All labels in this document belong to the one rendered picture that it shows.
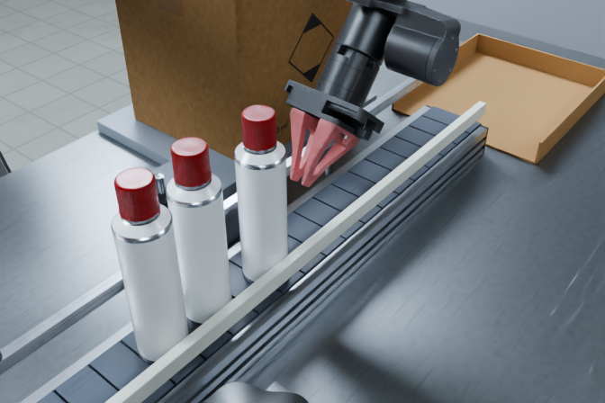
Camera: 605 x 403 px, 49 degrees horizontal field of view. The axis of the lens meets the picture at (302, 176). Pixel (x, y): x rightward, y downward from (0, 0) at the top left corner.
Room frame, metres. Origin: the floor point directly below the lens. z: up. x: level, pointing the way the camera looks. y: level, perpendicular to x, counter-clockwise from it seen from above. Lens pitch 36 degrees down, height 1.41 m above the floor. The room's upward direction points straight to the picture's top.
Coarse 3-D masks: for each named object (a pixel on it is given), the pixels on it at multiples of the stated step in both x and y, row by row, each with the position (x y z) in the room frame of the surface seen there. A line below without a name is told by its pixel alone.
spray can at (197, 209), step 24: (192, 144) 0.50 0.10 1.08; (192, 168) 0.48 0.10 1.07; (168, 192) 0.48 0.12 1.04; (192, 192) 0.48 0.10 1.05; (216, 192) 0.48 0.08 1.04; (192, 216) 0.47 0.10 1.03; (216, 216) 0.48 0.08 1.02; (192, 240) 0.47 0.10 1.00; (216, 240) 0.48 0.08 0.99; (192, 264) 0.47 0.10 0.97; (216, 264) 0.47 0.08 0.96; (192, 288) 0.47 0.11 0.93; (216, 288) 0.47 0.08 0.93; (192, 312) 0.47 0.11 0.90; (216, 312) 0.47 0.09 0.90
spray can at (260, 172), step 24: (264, 120) 0.54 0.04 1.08; (240, 144) 0.56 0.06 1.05; (264, 144) 0.54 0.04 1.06; (240, 168) 0.53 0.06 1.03; (264, 168) 0.53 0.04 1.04; (240, 192) 0.54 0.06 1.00; (264, 192) 0.53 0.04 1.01; (240, 216) 0.54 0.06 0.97; (264, 216) 0.53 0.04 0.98; (240, 240) 0.54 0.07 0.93; (264, 240) 0.53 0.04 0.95; (264, 264) 0.53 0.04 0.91
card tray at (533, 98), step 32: (480, 64) 1.16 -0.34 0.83; (512, 64) 1.16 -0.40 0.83; (544, 64) 1.14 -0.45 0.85; (576, 64) 1.10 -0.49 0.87; (416, 96) 1.04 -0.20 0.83; (448, 96) 1.04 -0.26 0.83; (480, 96) 1.04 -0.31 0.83; (512, 96) 1.04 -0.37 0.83; (544, 96) 1.04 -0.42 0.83; (576, 96) 1.04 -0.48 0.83; (512, 128) 0.93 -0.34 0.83; (544, 128) 0.93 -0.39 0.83
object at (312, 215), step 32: (416, 128) 0.86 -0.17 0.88; (384, 160) 0.77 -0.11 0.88; (320, 192) 0.70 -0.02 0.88; (352, 192) 0.70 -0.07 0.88; (288, 224) 0.63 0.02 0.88; (320, 224) 0.63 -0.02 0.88; (320, 256) 0.57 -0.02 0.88; (288, 288) 0.52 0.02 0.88; (128, 352) 0.44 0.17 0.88; (64, 384) 0.40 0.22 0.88; (96, 384) 0.40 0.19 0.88
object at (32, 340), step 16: (416, 80) 0.85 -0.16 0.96; (384, 96) 0.81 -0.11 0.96; (400, 96) 0.82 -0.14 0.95; (288, 160) 0.65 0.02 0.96; (224, 208) 0.56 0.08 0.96; (96, 288) 0.44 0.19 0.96; (112, 288) 0.44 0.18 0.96; (80, 304) 0.42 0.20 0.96; (96, 304) 0.43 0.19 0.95; (48, 320) 0.40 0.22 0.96; (64, 320) 0.40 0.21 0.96; (32, 336) 0.38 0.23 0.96; (48, 336) 0.39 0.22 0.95; (16, 352) 0.37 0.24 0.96; (32, 352) 0.38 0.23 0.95; (0, 368) 0.36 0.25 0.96
